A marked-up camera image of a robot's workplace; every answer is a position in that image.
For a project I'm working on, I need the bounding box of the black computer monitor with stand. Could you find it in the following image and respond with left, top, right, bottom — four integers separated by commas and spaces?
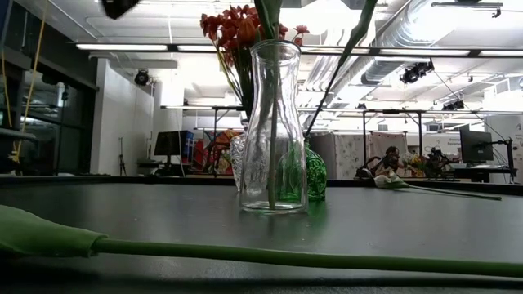
153, 129, 195, 176

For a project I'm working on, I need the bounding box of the yellow hanging cable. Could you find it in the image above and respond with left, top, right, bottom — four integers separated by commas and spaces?
11, 0, 47, 164

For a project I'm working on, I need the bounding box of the silver round air duct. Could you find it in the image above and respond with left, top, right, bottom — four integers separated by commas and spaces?
360, 0, 440, 86

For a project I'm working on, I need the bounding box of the person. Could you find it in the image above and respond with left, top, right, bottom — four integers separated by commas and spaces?
382, 145, 404, 172

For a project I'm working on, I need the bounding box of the small black ceiling spotlight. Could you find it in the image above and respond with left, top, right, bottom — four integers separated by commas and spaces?
440, 99, 466, 112

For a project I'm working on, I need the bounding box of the orange and red colourful display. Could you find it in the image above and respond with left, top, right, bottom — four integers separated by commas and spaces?
194, 129, 240, 176

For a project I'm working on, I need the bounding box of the clear glass carafe vase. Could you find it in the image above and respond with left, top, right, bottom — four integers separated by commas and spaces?
239, 39, 309, 215

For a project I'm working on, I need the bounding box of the black monitor on arm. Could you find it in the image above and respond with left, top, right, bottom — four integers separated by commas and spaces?
459, 124, 494, 163

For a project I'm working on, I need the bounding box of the black ceiling spotlight cluster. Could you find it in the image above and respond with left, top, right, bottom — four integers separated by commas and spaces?
399, 59, 436, 85

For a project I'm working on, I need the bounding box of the black tripod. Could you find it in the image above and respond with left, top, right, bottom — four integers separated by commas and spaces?
117, 136, 127, 176

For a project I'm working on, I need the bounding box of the round black ceiling camera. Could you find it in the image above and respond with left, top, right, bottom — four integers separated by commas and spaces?
133, 68, 150, 87

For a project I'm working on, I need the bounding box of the background flower bunch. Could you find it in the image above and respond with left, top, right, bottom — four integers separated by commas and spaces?
401, 150, 428, 176

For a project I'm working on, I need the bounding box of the green glass bottle vase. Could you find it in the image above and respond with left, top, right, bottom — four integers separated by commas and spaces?
277, 138, 329, 203

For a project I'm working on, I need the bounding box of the white tulip flower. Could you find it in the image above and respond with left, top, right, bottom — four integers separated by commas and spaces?
253, 0, 284, 210
373, 171, 503, 202

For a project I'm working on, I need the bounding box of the grey partition panel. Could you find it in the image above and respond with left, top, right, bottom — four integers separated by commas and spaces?
309, 132, 409, 180

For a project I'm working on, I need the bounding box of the clear cut glass vase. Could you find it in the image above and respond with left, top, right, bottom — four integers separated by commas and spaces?
230, 133, 248, 192

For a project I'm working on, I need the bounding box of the orange blossom flower spray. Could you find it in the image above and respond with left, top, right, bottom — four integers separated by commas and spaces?
199, 4, 265, 119

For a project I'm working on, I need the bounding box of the long ceiling light bar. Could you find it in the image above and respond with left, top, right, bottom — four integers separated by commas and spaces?
75, 42, 523, 58

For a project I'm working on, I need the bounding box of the short ceiling light bar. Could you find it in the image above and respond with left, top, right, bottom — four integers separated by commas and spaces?
159, 105, 244, 111

